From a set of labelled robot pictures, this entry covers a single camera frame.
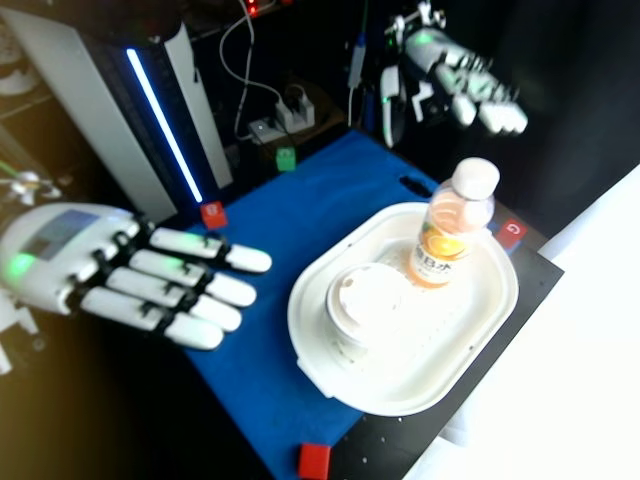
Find orange juice bottle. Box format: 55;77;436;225
408;157;501;289

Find white lidded cup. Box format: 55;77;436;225
324;263;405;360

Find white oval tray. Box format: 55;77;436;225
287;201;520;417

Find white tower blue light strip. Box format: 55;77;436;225
0;0;236;224

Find small red letter cube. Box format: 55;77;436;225
201;202;230;230

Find white power adapter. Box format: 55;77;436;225
248;118;281;146

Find blue table mat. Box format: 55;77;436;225
169;129;506;480

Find plain red cube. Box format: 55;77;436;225
297;442;334;479

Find red cube with letter G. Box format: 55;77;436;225
499;218;530;249

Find white backdrop sheet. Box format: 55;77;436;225
439;162;640;480

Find thin white cable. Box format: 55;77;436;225
218;0;286;141

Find white inline adapter with cord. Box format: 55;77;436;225
347;32;369;129

